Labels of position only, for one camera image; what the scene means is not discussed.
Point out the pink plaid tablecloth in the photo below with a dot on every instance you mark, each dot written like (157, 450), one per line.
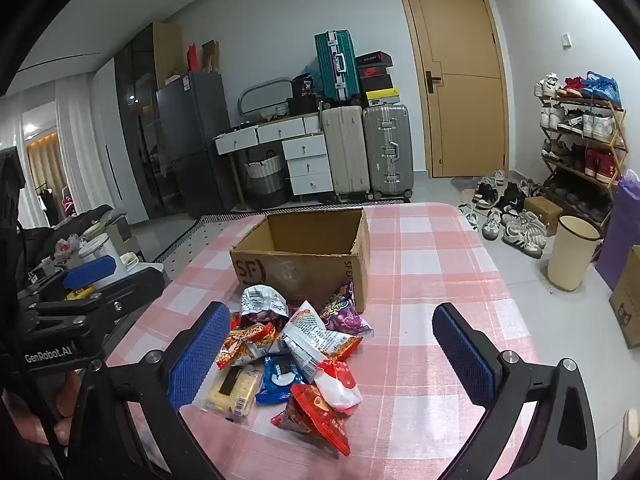
(425, 260)

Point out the yellow cracker packet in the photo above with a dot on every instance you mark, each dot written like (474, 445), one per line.
(235, 392)

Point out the woven laundry basket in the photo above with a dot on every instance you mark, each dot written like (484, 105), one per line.
(265, 172)

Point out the white wall switch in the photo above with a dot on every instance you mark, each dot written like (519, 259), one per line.
(566, 40)

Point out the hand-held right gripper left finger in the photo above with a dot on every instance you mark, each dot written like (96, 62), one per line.
(195, 355)

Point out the wooden door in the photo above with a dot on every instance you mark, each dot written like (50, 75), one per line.
(460, 85)

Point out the dark cloth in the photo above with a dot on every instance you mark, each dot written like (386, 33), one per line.
(50, 240)

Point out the small cardboard box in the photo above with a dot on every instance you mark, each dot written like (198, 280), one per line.
(542, 210)

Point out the blue cookie packet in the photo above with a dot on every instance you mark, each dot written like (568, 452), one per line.
(277, 381)

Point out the black case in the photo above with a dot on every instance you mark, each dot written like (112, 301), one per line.
(302, 106)

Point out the pile of loose sneakers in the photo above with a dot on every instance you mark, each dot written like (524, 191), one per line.
(525, 232)

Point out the large printed cardboard box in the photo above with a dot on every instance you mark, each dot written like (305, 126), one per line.
(627, 300)

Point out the arched metal frame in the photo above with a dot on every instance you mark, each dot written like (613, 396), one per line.
(245, 92)

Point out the silver suitcase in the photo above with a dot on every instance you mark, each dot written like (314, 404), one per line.
(387, 150)

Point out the brown cardboard box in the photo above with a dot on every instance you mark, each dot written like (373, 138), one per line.
(300, 270)

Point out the orange noodle snack packet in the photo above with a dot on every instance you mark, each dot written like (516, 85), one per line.
(247, 342)

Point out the black shoebox orange mark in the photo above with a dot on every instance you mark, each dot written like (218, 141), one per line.
(372, 73)

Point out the plain black shoebox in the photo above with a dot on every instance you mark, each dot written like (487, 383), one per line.
(377, 84)

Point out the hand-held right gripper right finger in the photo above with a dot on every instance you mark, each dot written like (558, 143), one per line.
(462, 355)

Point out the white red snack packet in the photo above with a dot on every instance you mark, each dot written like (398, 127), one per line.
(307, 336)

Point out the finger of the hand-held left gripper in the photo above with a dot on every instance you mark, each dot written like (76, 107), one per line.
(90, 272)
(125, 287)

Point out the white red candy packet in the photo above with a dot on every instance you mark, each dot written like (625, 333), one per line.
(337, 386)

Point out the black carton white label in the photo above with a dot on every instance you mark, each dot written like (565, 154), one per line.
(303, 86)

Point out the black red shoebox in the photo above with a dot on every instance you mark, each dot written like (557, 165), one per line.
(374, 58)

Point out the purple bag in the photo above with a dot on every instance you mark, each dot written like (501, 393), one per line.
(620, 230)

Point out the white sheer curtain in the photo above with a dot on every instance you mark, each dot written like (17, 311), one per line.
(80, 150)

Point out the beige suitcase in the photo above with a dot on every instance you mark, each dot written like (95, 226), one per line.
(345, 150)

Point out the teal suitcase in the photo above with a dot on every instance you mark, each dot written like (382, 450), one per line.
(335, 65)

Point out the red paper bag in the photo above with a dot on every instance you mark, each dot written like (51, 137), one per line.
(192, 60)

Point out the yellow black shoebox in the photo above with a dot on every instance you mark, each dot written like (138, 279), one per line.
(382, 97)

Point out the cream waste bin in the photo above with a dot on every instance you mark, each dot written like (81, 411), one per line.
(570, 260)

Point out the brown paper bag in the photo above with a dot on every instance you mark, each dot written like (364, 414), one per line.
(210, 57)

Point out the purple candy packet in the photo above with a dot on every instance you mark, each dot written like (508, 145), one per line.
(341, 316)

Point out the grey door mat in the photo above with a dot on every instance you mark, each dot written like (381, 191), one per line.
(462, 182)

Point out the white pot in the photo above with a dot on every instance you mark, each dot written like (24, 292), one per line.
(102, 250)

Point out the wooden shoe rack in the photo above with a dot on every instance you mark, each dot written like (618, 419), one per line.
(620, 132)

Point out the silver purple snack packet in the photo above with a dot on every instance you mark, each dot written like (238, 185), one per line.
(262, 304)

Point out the white drawer desk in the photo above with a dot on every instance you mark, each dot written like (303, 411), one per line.
(307, 165)

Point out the dark glass cabinet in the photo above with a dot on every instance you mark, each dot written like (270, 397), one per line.
(137, 110)

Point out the dark grey refrigerator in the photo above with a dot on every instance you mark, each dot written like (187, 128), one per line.
(195, 135)

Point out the person's left hand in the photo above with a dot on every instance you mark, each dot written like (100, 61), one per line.
(65, 400)

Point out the shoe rack with shoes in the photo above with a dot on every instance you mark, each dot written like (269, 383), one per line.
(600, 125)

